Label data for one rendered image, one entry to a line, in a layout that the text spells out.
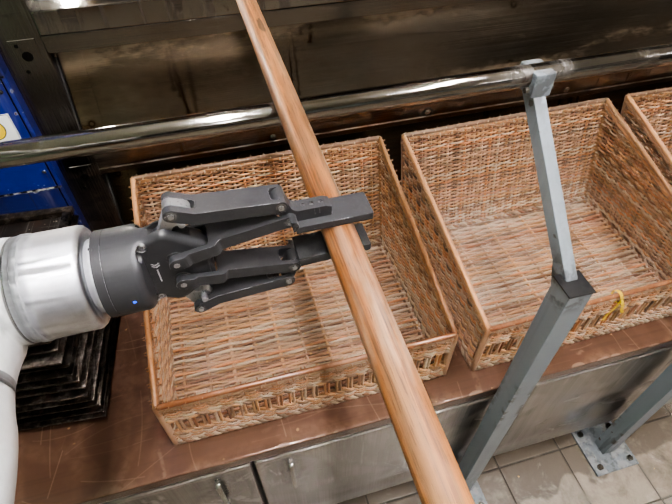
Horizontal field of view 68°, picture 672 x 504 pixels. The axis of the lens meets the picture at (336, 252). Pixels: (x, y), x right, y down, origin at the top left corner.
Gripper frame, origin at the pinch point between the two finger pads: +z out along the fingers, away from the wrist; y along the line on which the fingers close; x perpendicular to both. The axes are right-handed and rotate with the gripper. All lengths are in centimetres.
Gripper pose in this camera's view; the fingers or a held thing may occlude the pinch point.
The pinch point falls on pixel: (332, 227)
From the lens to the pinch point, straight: 46.3
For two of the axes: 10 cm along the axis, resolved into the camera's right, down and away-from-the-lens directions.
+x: 2.8, 7.1, -6.5
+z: 9.6, -2.0, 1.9
